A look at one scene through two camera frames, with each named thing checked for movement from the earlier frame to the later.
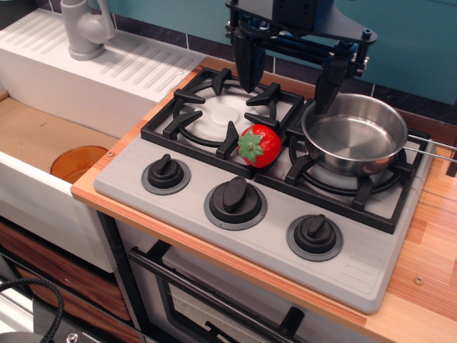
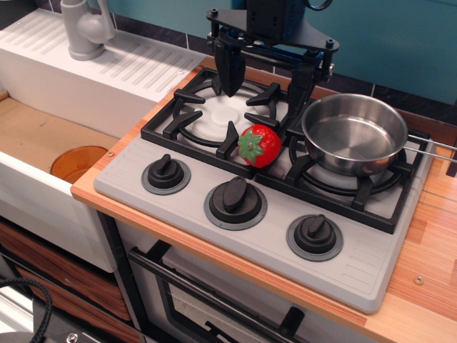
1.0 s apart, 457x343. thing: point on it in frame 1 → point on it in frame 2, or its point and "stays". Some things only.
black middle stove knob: [235, 205] stays
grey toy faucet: [88, 32] stays
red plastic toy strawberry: [259, 145] stays
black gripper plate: [318, 17] → [280, 21]
